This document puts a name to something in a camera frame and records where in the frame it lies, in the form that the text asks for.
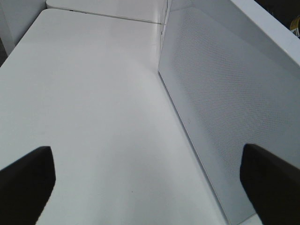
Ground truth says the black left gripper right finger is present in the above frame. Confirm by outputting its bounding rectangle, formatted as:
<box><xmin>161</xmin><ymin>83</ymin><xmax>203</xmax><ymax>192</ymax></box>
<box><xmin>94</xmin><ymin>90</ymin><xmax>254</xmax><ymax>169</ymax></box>
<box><xmin>240</xmin><ymin>143</ymin><xmax>300</xmax><ymax>225</ymax></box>

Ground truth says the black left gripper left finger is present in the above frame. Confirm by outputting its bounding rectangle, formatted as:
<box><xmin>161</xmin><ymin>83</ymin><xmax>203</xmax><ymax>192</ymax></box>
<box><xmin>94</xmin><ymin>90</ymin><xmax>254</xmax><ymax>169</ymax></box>
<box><xmin>0</xmin><ymin>146</ymin><xmax>56</xmax><ymax>225</ymax></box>

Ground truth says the white microwave door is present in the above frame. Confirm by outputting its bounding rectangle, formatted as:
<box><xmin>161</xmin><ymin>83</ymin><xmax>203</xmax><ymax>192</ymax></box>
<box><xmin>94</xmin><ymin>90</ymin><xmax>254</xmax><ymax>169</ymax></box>
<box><xmin>158</xmin><ymin>0</ymin><xmax>300</xmax><ymax>225</ymax></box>

